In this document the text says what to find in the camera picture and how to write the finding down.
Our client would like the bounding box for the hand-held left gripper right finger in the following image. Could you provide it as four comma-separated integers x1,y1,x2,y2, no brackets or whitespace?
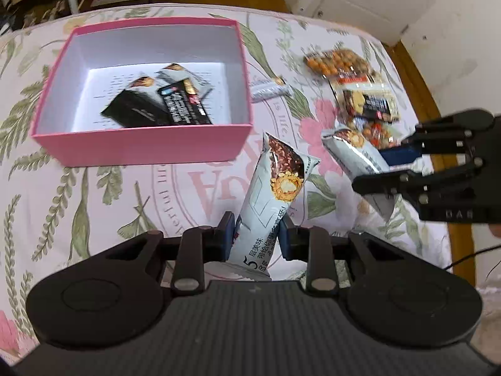
279,215,405,297

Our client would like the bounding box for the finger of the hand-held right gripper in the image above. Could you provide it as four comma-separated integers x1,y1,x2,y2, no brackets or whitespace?
380,110,496,166
352,164,482,204

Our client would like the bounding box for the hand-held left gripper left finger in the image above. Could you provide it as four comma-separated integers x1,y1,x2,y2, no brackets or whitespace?
104,211,236,297

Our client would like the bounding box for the white snack bar packet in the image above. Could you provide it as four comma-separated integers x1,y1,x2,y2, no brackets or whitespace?
250,76,290,102
127,75,158,91
227,132,322,280
154,63,214,98
322,129,396,220

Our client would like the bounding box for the large black cream cracker bag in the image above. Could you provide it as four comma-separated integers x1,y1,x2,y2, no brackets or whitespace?
337,82,400,123

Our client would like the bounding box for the clear bag of orange peanuts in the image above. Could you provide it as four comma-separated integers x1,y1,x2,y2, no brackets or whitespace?
303,49,370,77

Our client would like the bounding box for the pink cardboard box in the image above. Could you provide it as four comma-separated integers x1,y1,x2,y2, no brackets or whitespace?
30,17,254,167

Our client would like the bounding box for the small black cracker packet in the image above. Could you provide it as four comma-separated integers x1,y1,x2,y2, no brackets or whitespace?
157,79,214,126

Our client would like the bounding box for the dark brown packet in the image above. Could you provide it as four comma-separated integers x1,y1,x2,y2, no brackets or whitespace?
100,86,173,128

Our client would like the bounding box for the black cable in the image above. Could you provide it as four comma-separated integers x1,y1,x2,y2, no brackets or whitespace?
446,243,501,283

